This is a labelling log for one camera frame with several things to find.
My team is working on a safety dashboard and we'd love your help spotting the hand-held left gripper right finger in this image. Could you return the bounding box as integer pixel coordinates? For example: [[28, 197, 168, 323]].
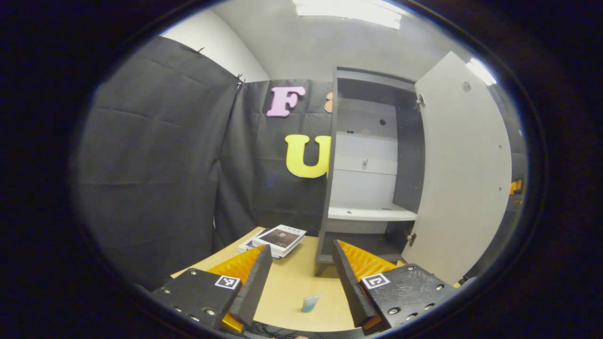
[[332, 239, 458, 335]]

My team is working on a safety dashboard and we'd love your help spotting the small ceiling light panel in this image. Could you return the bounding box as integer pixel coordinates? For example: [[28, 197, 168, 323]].
[[465, 57, 497, 87]]

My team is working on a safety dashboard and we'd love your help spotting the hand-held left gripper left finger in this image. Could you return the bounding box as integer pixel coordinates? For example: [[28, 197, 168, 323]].
[[152, 244, 274, 332]]

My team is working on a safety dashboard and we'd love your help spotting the dark grey cabinet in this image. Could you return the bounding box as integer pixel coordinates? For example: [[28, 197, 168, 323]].
[[315, 66, 426, 276]]

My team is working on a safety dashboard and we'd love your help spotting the white blue book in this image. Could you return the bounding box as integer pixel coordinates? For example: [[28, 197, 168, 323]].
[[237, 227, 283, 259]]

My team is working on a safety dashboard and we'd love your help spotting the black backdrop cloth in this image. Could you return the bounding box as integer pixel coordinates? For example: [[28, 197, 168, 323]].
[[71, 35, 528, 290]]

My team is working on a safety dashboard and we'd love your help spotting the portrait cover book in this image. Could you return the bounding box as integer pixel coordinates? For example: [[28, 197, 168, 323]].
[[251, 224, 307, 258]]

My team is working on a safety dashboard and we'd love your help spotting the grey cabinet door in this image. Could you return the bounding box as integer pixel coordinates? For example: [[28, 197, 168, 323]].
[[401, 51, 513, 286]]

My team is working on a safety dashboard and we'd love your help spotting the large ceiling light panel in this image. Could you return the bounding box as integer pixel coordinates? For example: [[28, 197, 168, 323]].
[[292, 0, 402, 30]]

